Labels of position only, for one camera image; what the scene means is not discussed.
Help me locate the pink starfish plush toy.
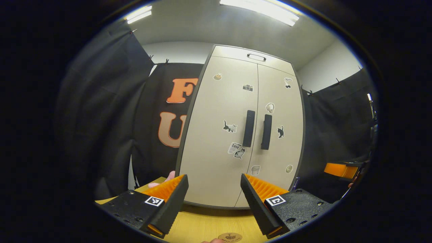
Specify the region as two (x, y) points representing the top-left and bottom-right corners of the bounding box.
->
(148, 170), (176, 188)

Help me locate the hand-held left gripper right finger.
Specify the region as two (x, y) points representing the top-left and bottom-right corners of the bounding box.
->
(240, 173), (334, 239)

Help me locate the black left door handle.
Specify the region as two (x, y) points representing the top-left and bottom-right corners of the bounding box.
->
(242, 110), (256, 148)

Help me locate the black door handle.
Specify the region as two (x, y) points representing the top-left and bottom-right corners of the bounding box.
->
(242, 110), (256, 148)
(260, 114), (273, 151)

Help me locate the white cabinet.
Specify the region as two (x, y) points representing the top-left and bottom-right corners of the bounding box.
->
(175, 44), (307, 210)

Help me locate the black backdrop cloth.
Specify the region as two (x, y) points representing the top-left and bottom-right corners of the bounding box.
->
(54, 22), (156, 203)
(130, 62), (205, 186)
(297, 67), (380, 203)

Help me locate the black right door handle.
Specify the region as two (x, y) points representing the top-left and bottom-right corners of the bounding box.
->
(260, 114), (273, 151)

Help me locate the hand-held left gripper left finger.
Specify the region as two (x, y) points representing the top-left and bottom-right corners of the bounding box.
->
(94, 174), (189, 239)

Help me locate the small ceiling light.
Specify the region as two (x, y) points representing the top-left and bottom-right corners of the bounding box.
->
(124, 5), (153, 25)

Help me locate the large ceiling light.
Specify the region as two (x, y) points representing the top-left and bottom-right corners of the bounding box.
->
(219, 0), (301, 27)

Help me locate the round wooden coaster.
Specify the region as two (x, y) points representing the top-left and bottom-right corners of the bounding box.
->
(218, 232), (243, 243)

